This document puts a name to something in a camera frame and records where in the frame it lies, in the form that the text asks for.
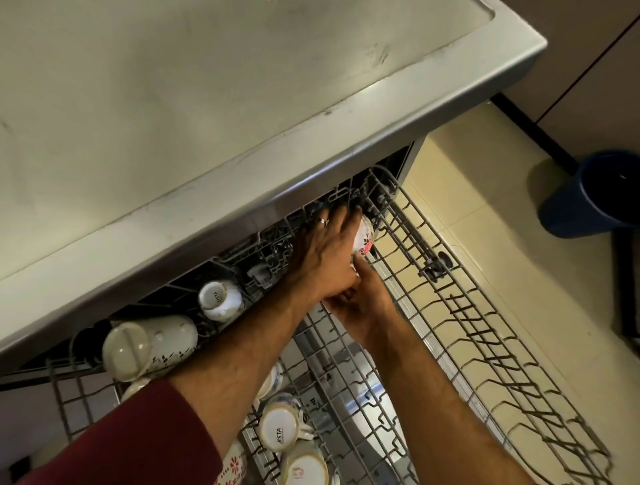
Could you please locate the person's left hand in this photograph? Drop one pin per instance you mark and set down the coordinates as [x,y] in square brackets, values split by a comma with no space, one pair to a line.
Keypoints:
[322,255]

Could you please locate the person's right hand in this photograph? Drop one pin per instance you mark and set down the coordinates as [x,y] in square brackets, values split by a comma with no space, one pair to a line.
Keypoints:
[367,312]

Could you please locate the person's right thumb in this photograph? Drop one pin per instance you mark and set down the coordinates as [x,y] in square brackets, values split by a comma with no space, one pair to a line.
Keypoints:
[365,272]

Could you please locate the person's left fingers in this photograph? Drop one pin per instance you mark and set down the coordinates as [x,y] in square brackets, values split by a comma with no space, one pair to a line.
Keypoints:
[340,220]

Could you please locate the white cup with red print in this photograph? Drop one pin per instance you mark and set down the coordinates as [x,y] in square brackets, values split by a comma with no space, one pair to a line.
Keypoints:
[364,237]

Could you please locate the person's right forearm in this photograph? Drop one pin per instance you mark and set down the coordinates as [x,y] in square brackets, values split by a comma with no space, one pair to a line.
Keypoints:
[450,419]

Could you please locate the person's left forearm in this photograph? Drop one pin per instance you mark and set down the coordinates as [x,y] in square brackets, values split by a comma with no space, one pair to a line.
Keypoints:
[250,359]

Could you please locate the grey rack roller wheel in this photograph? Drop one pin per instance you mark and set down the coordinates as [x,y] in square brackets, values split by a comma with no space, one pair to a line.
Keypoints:
[439,265]

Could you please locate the grey plastic rack clip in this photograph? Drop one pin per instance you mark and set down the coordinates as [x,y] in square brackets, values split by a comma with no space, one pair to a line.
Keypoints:
[260,276]

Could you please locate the small white cup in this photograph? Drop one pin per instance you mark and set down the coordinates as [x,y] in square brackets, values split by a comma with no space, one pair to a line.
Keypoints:
[220,300]

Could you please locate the stainless steel dishwasher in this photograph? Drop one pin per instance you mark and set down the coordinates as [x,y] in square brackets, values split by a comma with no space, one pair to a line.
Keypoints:
[200,125]

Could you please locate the white cup with blue rim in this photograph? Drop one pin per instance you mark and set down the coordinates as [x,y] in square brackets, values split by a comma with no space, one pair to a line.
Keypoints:
[282,424]

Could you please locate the white cup with gold rim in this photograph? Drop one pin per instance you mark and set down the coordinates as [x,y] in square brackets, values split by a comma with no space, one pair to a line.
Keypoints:
[302,467]

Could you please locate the large white floral mug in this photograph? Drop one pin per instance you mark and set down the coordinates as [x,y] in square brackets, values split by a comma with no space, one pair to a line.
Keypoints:
[150,347]

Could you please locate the white cup with red flowers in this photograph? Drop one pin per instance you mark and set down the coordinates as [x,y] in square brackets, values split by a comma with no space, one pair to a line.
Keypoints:
[234,467]

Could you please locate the blue plastic bucket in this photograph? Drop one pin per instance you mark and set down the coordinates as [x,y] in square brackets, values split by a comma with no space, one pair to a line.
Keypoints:
[590,195]

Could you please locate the plain white cup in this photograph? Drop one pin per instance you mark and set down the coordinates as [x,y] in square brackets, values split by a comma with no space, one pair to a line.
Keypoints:
[135,388]

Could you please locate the dark object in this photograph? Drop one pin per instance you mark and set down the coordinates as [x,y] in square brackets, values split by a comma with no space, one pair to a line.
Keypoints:
[629,285]

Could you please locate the brown cabinet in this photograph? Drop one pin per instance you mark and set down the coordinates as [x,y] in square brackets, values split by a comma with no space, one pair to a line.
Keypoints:
[575,55]

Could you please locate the maroon sleeve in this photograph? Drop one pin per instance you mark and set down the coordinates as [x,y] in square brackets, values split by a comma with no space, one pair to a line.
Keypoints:
[115,439]

